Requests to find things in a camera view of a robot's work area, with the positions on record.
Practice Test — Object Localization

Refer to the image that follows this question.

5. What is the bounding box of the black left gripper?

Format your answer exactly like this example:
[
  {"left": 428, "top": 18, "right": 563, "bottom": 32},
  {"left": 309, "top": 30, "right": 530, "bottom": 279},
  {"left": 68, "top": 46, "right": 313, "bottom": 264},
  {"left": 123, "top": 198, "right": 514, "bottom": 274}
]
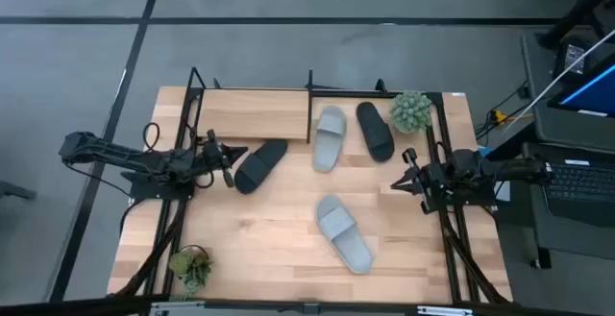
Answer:
[{"left": 199, "top": 130, "right": 250, "bottom": 188}]

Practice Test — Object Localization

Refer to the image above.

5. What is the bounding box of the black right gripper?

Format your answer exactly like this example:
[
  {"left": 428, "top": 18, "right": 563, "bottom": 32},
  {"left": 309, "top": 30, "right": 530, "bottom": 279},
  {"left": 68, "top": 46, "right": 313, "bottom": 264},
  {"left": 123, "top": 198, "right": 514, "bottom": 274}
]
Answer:
[{"left": 390, "top": 147, "right": 453, "bottom": 215}]

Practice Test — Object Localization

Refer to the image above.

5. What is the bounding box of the black slide sandal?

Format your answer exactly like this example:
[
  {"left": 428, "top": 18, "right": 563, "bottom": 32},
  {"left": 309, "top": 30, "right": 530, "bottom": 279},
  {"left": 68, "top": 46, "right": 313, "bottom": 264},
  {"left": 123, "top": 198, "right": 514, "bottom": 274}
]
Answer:
[
  {"left": 234, "top": 138, "right": 289, "bottom": 196},
  {"left": 356, "top": 101, "right": 396, "bottom": 163}
]

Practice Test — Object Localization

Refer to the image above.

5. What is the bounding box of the grey slide sandal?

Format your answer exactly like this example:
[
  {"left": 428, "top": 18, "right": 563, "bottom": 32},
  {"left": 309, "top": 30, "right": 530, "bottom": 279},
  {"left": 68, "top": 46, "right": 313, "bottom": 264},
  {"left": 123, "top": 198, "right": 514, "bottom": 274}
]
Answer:
[
  {"left": 311, "top": 105, "right": 348, "bottom": 173},
  {"left": 314, "top": 194, "right": 375, "bottom": 276}
]

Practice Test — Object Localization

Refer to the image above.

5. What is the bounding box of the round green succulent plant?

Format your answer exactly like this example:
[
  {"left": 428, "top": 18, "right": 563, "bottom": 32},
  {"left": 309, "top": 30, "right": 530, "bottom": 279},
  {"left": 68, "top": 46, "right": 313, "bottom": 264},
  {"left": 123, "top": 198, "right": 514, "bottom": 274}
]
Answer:
[{"left": 388, "top": 89, "right": 433, "bottom": 134}]

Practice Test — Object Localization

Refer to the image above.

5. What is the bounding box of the small plant in dark pot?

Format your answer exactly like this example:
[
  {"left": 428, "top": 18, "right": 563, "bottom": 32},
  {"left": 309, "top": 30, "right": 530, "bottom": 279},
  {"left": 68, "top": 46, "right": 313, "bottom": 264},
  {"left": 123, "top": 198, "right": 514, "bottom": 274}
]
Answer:
[{"left": 167, "top": 244, "right": 213, "bottom": 299}]

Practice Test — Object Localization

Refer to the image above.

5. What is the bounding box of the black laptop keyboard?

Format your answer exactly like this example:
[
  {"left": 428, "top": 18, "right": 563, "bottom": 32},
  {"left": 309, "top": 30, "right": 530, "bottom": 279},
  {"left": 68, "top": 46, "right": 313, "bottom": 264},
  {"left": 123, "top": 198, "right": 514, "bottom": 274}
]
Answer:
[{"left": 542, "top": 159, "right": 615, "bottom": 229}]

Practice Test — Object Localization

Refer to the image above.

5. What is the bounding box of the black crossbar with silver brackets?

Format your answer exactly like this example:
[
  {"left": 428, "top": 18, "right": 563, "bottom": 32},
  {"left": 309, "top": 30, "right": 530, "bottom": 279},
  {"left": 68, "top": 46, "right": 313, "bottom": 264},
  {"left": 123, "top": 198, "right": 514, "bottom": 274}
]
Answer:
[{"left": 0, "top": 295, "right": 615, "bottom": 316}]

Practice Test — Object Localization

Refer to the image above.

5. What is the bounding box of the black device with label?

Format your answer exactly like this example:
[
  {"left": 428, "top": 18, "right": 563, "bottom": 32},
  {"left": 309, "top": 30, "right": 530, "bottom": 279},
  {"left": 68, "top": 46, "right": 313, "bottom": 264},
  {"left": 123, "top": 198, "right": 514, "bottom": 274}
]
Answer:
[{"left": 552, "top": 35, "right": 600, "bottom": 85}]

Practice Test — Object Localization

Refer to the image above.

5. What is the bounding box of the monitor with blue screen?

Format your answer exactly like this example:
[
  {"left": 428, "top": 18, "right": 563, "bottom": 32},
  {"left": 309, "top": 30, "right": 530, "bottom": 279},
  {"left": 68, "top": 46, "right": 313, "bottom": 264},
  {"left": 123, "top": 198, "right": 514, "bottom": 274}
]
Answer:
[{"left": 547, "top": 61, "right": 615, "bottom": 118}]

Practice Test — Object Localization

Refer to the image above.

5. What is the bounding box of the dark chair leg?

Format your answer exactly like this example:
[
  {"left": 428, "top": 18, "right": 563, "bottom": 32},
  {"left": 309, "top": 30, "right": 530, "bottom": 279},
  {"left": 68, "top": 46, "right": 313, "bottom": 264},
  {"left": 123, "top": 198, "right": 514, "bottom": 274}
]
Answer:
[{"left": 0, "top": 180, "right": 37, "bottom": 202}]

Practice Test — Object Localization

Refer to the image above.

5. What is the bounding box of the thin white rod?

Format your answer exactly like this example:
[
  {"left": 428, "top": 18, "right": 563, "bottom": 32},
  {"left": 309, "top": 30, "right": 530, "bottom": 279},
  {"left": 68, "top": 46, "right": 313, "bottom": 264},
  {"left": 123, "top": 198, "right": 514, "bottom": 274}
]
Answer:
[{"left": 502, "top": 28, "right": 615, "bottom": 134}]

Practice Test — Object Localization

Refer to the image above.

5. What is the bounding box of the black stand leg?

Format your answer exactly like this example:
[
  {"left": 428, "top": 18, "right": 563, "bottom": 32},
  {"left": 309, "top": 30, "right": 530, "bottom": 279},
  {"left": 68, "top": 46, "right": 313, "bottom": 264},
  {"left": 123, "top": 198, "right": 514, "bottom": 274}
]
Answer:
[{"left": 537, "top": 0, "right": 615, "bottom": 51}]

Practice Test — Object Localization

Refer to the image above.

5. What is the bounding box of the wooden shelf with black frame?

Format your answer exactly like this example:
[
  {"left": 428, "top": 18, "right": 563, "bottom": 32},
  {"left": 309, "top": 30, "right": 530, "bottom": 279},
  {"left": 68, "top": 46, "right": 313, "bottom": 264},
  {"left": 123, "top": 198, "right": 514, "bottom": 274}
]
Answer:
[{"left": 189, "top": 67, "right": 313, "bottom": 145}]

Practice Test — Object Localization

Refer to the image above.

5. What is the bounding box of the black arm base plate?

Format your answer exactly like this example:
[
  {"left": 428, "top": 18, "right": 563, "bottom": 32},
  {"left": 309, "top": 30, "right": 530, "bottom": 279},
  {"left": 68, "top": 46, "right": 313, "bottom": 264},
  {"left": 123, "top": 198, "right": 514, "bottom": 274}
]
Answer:
[
  {"left": 120, "top": 170, "right": 196, "bottom": 201},
  {"left": 425, "top": 181, "right": 497, "bottom": 207}
]

